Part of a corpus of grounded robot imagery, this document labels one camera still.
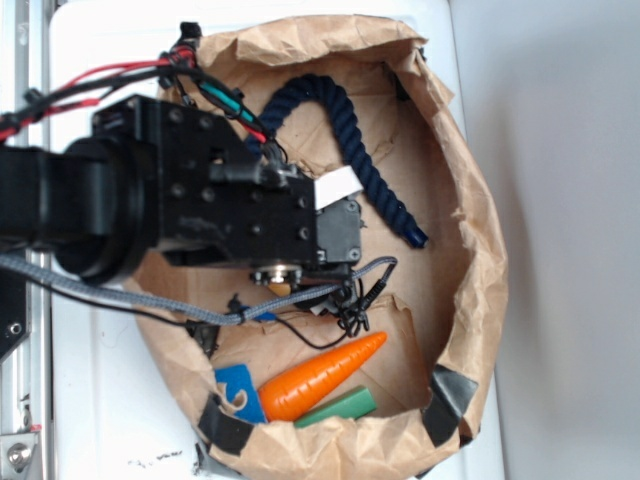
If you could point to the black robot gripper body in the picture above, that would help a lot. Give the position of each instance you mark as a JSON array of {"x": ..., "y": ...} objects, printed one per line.
[{"x": 190, "y": 189}]

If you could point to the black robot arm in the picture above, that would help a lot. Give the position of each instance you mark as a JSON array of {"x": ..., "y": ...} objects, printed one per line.
[{"x": 64, "y": 204}]

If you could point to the blue sponge block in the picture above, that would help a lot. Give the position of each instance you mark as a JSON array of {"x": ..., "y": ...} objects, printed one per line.
[{"x": 240, "y": 392}]

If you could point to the green sponge block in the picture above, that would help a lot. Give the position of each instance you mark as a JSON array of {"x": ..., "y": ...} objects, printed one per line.
[{"x": 353, "y": 404}]

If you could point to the orange plastic carrot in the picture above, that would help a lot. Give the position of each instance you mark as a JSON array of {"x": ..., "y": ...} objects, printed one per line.
[{"x": 292, "y": 393}]

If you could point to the black mounting plate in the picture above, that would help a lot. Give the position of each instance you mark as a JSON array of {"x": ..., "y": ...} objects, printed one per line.
[{"x": 13, "y": 313}]

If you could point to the brown paper bag tray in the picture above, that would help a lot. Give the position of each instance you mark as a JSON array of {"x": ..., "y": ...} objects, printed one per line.
[{"x": 444, "y": 307}]

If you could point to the aluminium frame rail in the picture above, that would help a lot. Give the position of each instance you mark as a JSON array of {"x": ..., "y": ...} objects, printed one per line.
[{"x": 26, "y": 374}]

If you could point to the metal corner bracket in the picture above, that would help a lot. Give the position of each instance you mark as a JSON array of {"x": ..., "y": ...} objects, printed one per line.
[{"x": 17, "y": 454}]

